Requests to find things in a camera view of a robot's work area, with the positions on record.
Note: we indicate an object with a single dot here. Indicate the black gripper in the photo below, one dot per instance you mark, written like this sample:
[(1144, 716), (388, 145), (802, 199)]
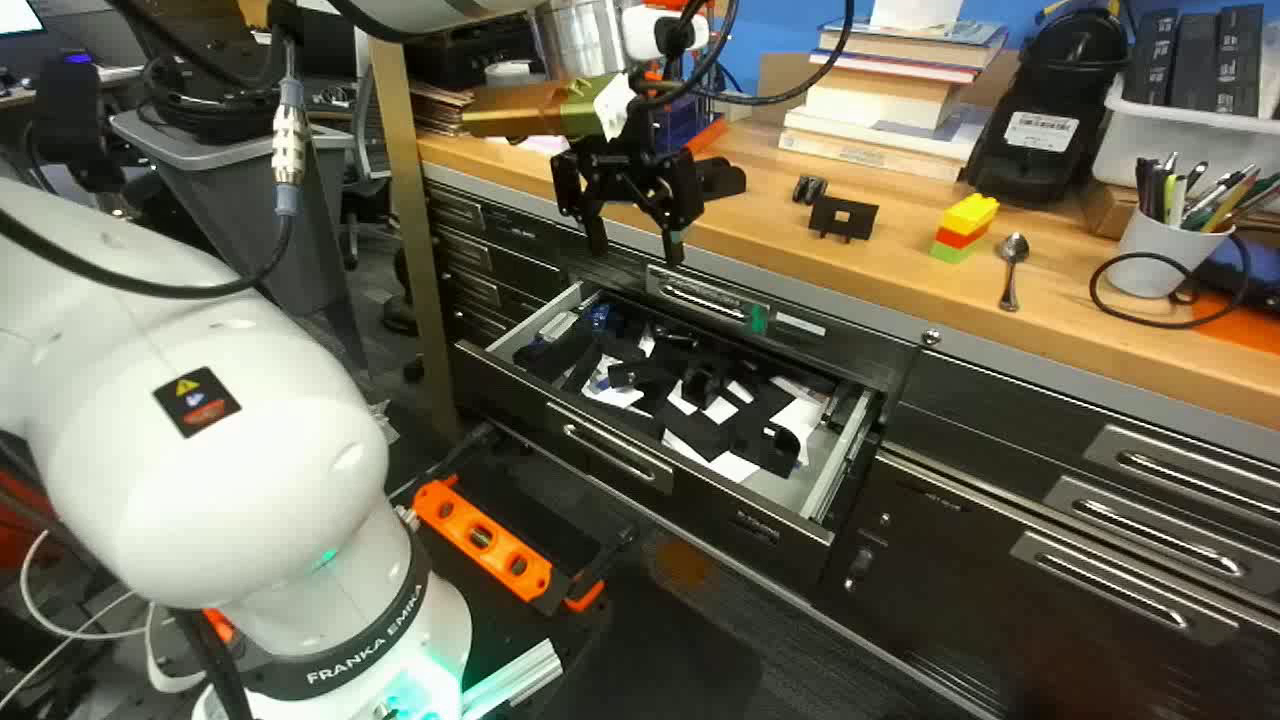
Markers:
[(626, 169)]

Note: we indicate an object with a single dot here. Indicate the black cube part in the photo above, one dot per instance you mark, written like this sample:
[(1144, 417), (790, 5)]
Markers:
[(722, 177)]

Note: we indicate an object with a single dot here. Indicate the small black block part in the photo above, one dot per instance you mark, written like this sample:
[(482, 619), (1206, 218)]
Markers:
[(809, 188)]

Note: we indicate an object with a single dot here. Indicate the black bracket part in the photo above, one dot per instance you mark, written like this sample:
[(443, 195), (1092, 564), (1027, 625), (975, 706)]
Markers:
[(843, 218)]

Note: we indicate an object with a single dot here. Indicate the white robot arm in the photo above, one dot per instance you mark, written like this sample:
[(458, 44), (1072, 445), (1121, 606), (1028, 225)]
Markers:
[(225, 464)]

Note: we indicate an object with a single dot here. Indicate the open grey tool drawer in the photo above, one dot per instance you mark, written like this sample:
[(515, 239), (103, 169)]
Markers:
[(740, 443)]

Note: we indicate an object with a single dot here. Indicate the stack of books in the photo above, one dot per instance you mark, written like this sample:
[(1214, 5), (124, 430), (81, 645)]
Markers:
[(903, 96)]

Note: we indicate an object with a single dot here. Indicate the stacked toy blocks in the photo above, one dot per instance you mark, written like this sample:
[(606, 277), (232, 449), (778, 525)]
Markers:
[(961, 225)]

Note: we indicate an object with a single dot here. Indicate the orange spirit level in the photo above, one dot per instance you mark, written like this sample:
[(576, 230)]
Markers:
[(519, 564)]

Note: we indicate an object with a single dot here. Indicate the metal spoon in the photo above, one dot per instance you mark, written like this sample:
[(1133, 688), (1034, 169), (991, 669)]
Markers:
[(1014, 253)]

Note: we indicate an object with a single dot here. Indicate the black label printer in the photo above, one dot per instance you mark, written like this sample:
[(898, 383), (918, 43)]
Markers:
[(1044, 126)]

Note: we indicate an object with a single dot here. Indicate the white storage bin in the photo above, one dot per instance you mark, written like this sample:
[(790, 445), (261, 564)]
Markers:
[(1198, 84)]

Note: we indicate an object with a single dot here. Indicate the white pen cup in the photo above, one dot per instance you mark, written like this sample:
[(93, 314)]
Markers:
[(1182, 225)]

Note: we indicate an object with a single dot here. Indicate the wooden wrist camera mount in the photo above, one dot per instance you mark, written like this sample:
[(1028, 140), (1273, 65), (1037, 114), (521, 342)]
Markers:
[(576, 108)]

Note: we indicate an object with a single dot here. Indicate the wooden post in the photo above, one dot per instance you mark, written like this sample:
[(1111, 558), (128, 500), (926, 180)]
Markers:
[(388, 74)]

